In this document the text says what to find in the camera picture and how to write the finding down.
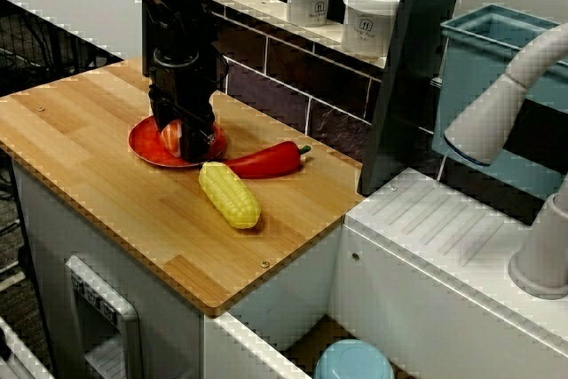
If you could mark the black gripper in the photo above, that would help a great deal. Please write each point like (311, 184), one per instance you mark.
(182, 86)

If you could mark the aluminium frame rail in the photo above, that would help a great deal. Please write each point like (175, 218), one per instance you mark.
(13, 352)

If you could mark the red round plate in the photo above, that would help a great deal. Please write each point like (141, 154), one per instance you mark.
(144, 144)

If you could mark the red toy chili pepper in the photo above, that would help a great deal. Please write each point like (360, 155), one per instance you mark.
(266, 161)

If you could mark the wide black hutch panel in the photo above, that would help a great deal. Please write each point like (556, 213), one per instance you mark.
(412, 86)

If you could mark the white toy kitchen cabinet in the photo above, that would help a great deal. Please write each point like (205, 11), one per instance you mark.
(177, 334)

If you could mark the yellow toy corn cob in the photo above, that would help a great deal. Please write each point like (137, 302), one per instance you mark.
(231, 197)

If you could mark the salmon sushi toy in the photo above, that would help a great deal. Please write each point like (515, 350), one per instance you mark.
(171, 139)

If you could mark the white toy kitchen sink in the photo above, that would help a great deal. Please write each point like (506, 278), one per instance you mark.
(421, 290)

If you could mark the light blue bowl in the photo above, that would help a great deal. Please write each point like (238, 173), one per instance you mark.
(352, 361)

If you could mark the teal plastic bin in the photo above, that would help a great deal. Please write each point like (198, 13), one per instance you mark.
(470, 68)

